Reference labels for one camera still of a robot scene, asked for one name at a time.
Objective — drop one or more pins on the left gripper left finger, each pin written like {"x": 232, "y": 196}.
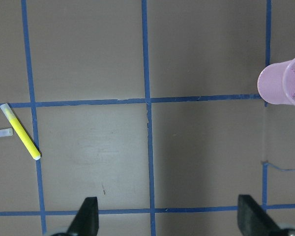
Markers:
{"x": 86, "y": 221}

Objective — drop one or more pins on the pink mesh cup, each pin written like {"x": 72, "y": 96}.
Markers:
{"x": 276, "y": 83}

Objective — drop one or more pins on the purple pen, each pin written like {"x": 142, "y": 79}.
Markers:
{"x": 6, "y": 132}

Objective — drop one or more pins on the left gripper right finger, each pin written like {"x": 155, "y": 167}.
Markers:
{"x": 252, "y": 220}

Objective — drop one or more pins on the yellow highlighter pen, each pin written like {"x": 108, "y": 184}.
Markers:
{"x": 21, "y": 132}

